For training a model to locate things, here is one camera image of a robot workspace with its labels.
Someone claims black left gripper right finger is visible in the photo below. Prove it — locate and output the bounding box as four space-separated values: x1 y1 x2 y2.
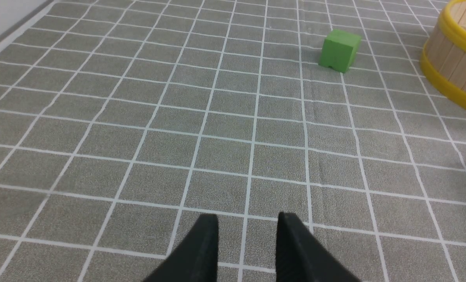
276 213 360 282

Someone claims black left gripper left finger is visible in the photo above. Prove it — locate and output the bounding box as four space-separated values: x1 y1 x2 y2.
144 214 219 282

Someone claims green cube block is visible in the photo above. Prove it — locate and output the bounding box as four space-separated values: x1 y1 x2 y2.
318 29 362 73

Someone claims bamboo steamer basket yellow rim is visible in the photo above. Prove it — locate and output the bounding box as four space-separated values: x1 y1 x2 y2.
419 0 466 110

